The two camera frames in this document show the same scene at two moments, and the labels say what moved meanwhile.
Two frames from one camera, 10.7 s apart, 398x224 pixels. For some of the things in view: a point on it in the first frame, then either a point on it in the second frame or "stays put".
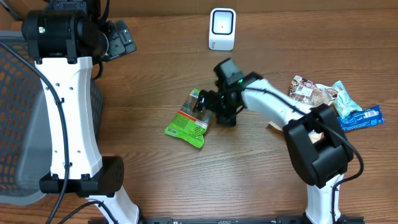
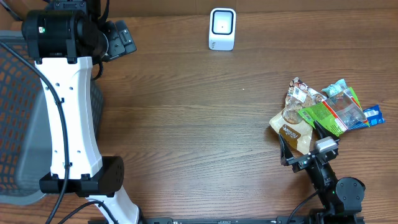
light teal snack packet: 343,103 → 336,89
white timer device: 222,28 stays put
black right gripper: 228,118 → 300,162
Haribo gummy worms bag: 189,124 → 338,113
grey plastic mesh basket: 25,142 stays put
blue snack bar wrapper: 370,117 stays put
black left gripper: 122,41 stays put
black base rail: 231,220 stays put
